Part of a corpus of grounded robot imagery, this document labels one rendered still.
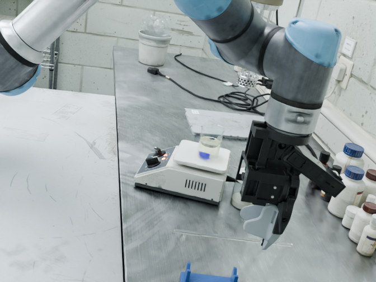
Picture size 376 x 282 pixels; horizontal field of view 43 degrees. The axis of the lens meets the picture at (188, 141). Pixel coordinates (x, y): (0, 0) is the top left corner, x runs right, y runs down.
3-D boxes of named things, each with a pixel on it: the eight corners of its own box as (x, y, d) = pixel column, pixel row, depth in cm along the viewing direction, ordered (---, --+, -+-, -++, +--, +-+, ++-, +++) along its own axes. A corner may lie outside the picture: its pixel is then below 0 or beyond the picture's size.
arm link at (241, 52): (212, -14, 70) (274, 3, 64) (244, 24, 79) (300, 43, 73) (186, 32, 70) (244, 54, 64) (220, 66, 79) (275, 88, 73)
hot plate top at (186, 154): (171, 162, 105) (172, 158, 105) (181, 141, 116) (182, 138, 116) (225, 174, 104) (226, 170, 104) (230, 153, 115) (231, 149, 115)
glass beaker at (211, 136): (202, 150, 113) (209, 118, 109) (222, 158, 110) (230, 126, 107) (189, 157, 108) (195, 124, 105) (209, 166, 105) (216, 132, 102)
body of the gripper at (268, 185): (234, 181, 79) (250, 113, 74) (285, 188, 79) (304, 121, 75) (240, 206, 72) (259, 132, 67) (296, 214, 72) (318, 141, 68)
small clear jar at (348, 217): (360, 226, 109) (366, 210, 108) (355, 233, 106) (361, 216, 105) (343, 219, 111) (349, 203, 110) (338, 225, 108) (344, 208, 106)
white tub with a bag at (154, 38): (130, 62, 202) (136, 10, 194) (139, 55, 215) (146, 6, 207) (163, 69, 201) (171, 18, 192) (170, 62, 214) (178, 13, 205)
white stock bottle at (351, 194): (330, 217, 111) (345, 173, 106) (324, 202, 117) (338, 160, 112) (357, 221, 111) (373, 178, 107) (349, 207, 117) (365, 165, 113)
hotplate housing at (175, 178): (132, 187, 108) (136, 155, 105) (146, 163, 120) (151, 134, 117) (229, 210, 106) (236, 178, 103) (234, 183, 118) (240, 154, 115)
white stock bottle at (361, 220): (346, 239, 103) (358, 205, 100) (349, 230, 107) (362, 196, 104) (368, 248, 101) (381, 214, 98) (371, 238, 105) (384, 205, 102)
